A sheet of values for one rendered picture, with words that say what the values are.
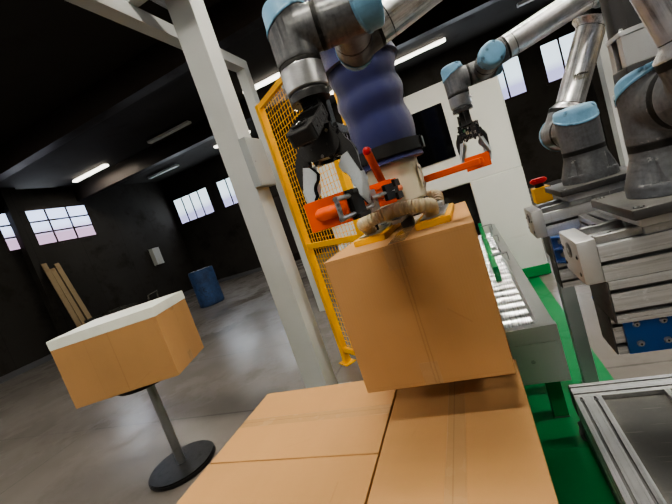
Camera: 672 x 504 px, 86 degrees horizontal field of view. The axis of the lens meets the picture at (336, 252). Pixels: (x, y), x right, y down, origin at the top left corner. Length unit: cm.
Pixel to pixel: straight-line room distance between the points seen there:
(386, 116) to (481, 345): 68
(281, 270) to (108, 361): 105
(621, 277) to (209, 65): 224
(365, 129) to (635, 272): 74
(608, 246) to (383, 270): 48
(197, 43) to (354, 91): 155
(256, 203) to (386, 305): 147
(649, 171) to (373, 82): 69
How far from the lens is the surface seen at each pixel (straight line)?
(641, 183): 90
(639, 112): 88
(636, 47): 117
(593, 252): 86
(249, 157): 228
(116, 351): 234
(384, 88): 115
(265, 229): 229
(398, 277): 96
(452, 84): 146
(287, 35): 68
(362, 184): 61
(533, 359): 148
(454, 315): 98
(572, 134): 136
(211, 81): 248
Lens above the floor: 121
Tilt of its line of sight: 7 degrees down
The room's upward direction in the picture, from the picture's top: 19 degrees counter-clockwise
